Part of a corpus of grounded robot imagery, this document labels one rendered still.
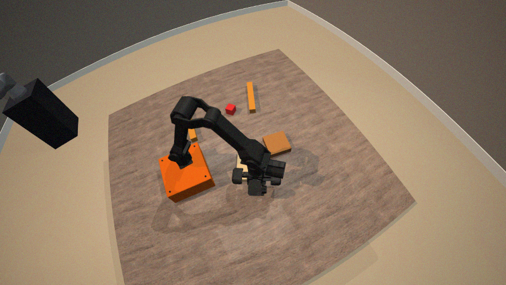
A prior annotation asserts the orange long bar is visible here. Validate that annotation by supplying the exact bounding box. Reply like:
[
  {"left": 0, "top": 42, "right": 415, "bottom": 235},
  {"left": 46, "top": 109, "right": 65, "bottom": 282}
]
[
  {"left": 188, "top": 129, "right": 198, "bottom": 142},
  {"left": 247, "top": 82, "right": 256, "bottom": 113}
]

